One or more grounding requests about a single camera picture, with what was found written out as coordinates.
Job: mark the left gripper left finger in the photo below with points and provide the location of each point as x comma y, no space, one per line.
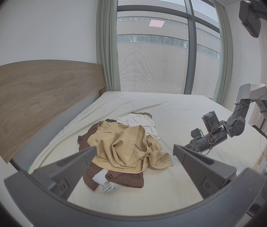
69,169

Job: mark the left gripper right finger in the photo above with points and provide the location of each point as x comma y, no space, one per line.
202,171

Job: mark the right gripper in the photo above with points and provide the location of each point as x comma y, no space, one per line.
210,141

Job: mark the tan shorts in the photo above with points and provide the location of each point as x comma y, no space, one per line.
128,148

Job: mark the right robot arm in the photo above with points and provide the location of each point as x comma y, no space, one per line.
236,124

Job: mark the bed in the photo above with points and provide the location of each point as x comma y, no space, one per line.
183,117

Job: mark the pale grey garment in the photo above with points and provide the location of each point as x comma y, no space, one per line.
106,182

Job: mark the brown garment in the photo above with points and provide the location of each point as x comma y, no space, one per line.
126,180

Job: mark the black garment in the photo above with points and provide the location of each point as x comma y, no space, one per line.
110,120

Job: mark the white garment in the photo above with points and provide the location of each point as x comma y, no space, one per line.
143,123

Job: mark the olive green garment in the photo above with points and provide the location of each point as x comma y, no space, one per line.
145,114

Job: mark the grey-green curtain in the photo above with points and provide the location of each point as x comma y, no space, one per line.
107,39
224,55

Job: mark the window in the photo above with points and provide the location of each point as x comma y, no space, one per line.
157,63

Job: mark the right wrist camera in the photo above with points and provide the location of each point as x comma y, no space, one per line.
196,133

